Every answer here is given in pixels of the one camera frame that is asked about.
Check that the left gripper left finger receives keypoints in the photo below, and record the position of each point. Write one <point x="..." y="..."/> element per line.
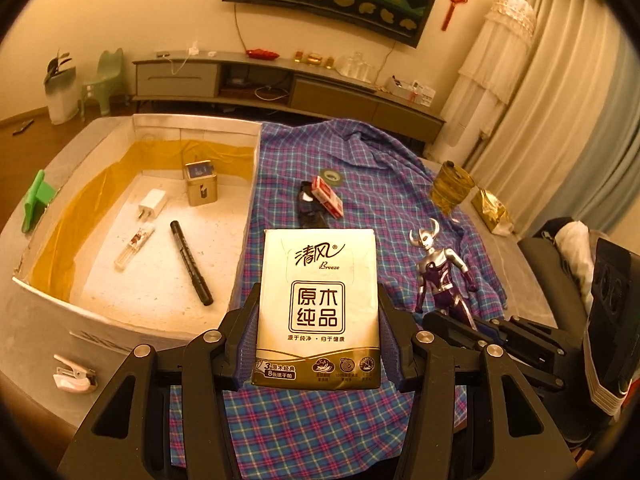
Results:
<point x="234" y="364"/>

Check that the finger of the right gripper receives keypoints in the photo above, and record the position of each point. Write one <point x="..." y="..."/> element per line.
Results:
<point x="528" y="337"/>
<point x="541" y="370"/>

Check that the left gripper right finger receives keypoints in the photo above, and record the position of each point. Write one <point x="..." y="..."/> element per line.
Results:
<point x="404" y="366"/>

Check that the purple silver action figure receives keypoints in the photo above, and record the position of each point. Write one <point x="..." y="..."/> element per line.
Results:
<point x="434" y="276"/>

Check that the white tissue pack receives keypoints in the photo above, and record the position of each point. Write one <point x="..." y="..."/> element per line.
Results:
<point x="317" y="325"/>

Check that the black marker pen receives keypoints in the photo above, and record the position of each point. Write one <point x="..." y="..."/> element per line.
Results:
<point x="197" y="279"/>

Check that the red staples box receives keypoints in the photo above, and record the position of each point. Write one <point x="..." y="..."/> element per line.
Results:
<point x="327" y="197"/>

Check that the white printed lighter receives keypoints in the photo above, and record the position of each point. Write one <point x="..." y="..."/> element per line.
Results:
<point x="134" y="245"/>

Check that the white charger plug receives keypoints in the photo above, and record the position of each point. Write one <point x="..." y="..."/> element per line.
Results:
<point x="152" y="204"/>

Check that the gold square tin box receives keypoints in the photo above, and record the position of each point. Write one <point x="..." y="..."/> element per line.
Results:
<point x="201" y="182"/>

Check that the gold foil bag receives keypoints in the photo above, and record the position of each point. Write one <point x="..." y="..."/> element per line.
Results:
<point x="493" y="213"/>

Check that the black glasses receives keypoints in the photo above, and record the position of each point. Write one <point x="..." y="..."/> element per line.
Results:
<point x="310" y="213"/>

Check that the white nail clipper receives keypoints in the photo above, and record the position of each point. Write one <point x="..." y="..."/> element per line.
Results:
<point x="72" y="377"/>

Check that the white foam box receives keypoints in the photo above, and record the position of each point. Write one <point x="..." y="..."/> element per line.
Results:
<point x="66" y="270"/>

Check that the green tape roll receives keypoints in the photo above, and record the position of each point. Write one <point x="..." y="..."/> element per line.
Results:
<point x="331" y="176"/>

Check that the blue plaid shirt cloth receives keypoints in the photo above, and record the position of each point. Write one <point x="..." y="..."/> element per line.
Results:
<point x="327" y="434"/>

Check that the beige curtain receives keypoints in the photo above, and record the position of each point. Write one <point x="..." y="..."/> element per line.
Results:
<point x="568" y="144"/>

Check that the white storage box on cabinet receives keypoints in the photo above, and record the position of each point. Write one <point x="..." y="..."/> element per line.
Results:
<point x="415" y="93"/>

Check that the green phone stand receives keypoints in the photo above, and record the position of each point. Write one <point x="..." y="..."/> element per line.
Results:
<point x="37" y="199"/>

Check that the clear glasses set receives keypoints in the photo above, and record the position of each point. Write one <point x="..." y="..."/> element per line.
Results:
<point x="355" y="67"/>

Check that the grey tv cabinet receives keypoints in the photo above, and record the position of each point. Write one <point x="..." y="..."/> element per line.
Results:
<point x="236" y="79"/>

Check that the white floor air conditioner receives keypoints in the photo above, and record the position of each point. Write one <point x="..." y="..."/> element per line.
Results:
<point x="486" y="80"/>

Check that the red tray on cabinet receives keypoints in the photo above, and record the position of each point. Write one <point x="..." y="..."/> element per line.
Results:
<point x="262" y="55"/>

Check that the green plastic chair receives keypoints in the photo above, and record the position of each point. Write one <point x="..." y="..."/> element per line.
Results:
<point x="108" y="81"/>

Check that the white trash bin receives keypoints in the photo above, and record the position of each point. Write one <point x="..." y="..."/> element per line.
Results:
<point x="61" y="89"/>

